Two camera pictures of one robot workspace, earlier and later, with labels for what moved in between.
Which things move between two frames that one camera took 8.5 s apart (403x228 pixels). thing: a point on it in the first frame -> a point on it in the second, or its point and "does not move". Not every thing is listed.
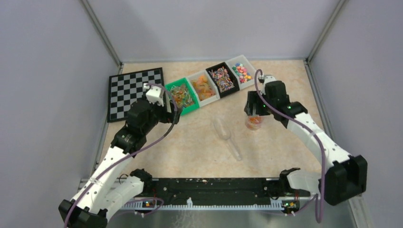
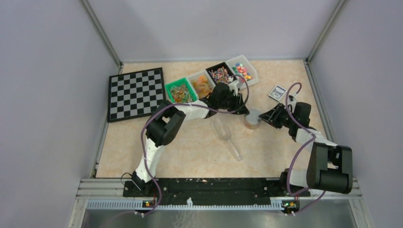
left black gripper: (167, 117) -> (239, 107)
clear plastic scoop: (224, 131) does not move
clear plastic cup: (254, 122) does not move
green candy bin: (185, 94) does not move
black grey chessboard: (125, 89) does not move
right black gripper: (254, 97) -> (272, 117)
